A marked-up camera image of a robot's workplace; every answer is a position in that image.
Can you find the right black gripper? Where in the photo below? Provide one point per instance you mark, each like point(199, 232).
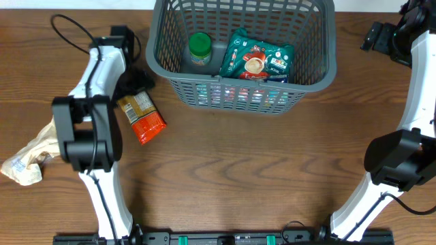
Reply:
point(377, 39)

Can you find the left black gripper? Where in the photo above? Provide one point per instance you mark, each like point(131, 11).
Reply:
point(147, 82)

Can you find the red spaghetti packet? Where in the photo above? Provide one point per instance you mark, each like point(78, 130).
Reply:
point(143, 116)

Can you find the green lid jar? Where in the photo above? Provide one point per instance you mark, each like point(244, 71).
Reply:
point(200, 48)

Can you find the green coffee mix bag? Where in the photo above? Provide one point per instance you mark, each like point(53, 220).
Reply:
point(251, 59)

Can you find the beige paper bag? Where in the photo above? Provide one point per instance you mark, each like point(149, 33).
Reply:
point(25, 166)

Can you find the Kleenex tissue multipack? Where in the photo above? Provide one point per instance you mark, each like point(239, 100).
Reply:
point(215, 95)

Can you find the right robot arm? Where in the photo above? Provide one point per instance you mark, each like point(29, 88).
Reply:
point(398, 161)

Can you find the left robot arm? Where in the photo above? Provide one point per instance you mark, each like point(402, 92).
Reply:
point(89, 136)

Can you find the grey plastic basket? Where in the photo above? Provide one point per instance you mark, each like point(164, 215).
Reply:
point(308, 25)

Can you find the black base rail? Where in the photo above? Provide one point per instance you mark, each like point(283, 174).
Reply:
point(300, 235)

